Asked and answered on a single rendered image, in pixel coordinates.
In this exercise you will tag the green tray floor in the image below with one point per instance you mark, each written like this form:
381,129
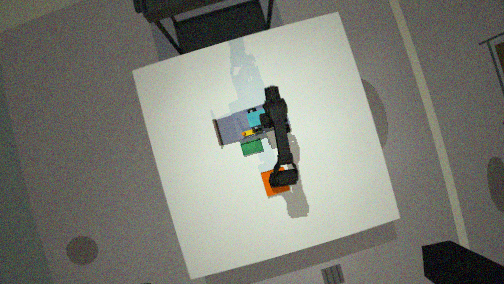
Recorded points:
252,146

